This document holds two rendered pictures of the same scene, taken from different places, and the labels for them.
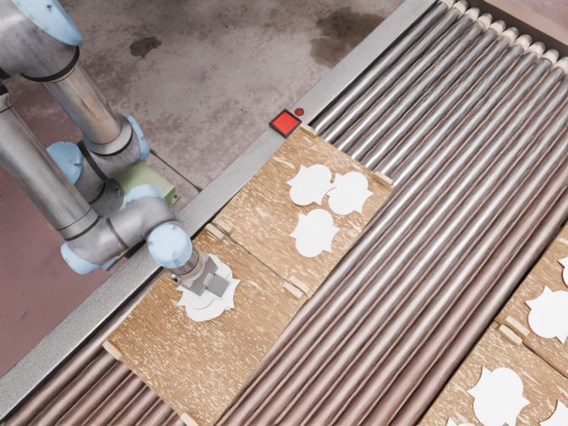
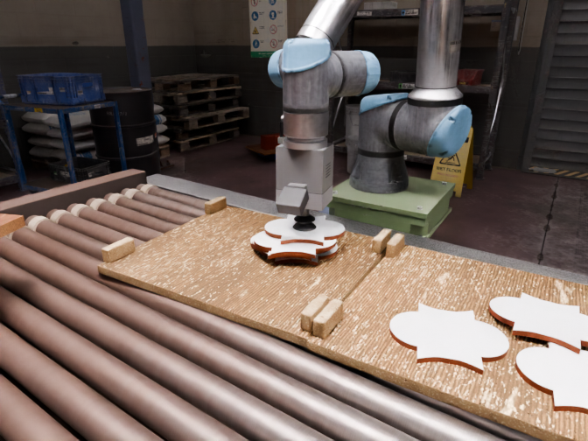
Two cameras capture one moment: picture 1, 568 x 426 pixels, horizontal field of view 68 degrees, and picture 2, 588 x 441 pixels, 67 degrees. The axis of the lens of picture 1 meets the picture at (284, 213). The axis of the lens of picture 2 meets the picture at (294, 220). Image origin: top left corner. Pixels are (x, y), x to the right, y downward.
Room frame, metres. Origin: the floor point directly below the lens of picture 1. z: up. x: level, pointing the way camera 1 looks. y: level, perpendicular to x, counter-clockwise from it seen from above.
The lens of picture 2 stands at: (0.08, -0.49, 1.29)
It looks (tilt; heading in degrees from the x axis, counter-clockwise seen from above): 22 degrees down; 76
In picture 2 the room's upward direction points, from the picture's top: straight up
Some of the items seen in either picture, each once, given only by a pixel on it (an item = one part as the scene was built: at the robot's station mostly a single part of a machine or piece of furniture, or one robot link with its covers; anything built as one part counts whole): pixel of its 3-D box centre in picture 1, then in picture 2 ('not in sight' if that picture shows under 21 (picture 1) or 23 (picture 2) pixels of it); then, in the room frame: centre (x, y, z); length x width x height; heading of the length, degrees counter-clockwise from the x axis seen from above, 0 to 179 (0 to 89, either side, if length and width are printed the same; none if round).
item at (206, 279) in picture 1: (200, 275); (298, 173); (0.26, 0.21, 1.08); 0.12 x 0.09 x 0.16; 55
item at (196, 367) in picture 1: (206, 320); (253, 255); (0.18, 0.23, 0.93); 0.41 x 0.35 x 0.02; 137
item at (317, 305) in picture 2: (292, 290); (315, 311); (0.23, 0.00, 0.95); 0.06 x 0.02 x 0.03; 47
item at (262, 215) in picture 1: (304, 204); (498, 325); (0.48, -0.06, 0.93); 0.41 x 0.35 x 0.02; 135
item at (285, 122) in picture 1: (285, 123); not in sight; (0.76, -0.04, 0.92); 0.06 x 0.06 x 0.01; 41
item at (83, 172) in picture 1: (71, 172); (385, 120); (0.56, 0.52, 1.11); 0.13 x 0.12 x 0.14; 118
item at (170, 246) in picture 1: (173, 248); (307, 75); (0.28, 0.23, 1.24); 0.09 x 0.08 x 0.11; 28
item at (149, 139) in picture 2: not in sight; (126, 136); (-0.48, 4.03, 0.44); 0.59 x 0.59 x 0.88
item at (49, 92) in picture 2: not in sight; (62, 88); (-0.82, 3.41, 0.96); 0.50 x 0.38 x 0.21; 149
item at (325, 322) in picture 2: (299, 284); (328, 318); (0.25, -0.02, 0.95); 0.06 x 0.02 x 0.03; 45
